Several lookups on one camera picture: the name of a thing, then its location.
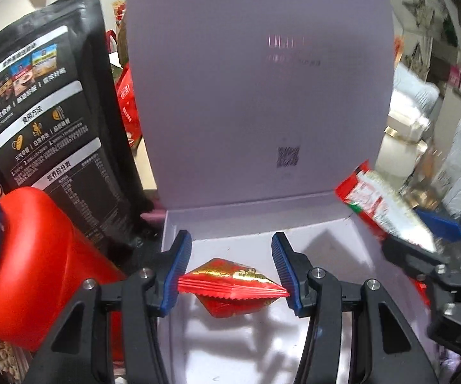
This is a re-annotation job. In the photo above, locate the white ceramic jar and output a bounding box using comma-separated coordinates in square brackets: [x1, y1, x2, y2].
[376, 116, 433, 179]

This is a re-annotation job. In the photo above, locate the red paper bag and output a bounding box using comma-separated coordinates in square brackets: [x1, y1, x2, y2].
[114, 66, 145, 148]

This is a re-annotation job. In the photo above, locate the lilac gift box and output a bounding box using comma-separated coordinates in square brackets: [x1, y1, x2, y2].
[124, 0, 435, 384]

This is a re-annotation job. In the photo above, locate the black printed food pouch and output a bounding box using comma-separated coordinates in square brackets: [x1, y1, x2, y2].
[0, 0, 159, 273]

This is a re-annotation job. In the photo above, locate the red gold snack packet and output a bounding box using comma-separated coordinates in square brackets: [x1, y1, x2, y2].
[178, 258, 291, 320]

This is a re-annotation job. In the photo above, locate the red white silver packet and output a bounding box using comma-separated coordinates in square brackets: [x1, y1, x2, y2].
[335, 160, 441, 253]

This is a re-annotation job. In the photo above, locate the red plastic container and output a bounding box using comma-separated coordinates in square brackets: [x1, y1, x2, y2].
[0, 186, 129, 364]

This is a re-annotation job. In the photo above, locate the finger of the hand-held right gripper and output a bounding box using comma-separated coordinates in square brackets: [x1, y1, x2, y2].
[414, 207, 461, 249]
[382, 234, 457, 289]

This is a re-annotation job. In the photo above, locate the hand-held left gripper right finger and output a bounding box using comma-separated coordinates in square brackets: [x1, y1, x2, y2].
[271, 232, 441, 384]

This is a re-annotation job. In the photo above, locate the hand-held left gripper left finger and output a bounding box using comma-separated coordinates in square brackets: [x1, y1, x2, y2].
[22, 230, 193, 384]

